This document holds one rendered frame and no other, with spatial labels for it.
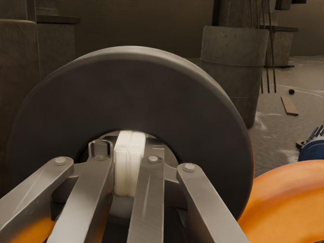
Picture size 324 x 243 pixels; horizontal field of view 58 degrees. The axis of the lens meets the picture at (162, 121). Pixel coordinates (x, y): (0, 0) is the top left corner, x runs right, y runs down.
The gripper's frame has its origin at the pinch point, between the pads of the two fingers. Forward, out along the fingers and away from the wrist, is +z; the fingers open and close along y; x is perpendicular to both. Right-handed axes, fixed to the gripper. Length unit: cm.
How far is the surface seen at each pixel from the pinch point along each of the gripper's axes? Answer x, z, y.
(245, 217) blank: -4.0, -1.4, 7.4
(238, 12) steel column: 5, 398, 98
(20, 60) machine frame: 0.8, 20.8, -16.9
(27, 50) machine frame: 2.1, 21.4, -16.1
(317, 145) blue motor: -59, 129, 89
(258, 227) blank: -4.6, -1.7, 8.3
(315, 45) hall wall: -105, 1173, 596
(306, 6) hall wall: 35, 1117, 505
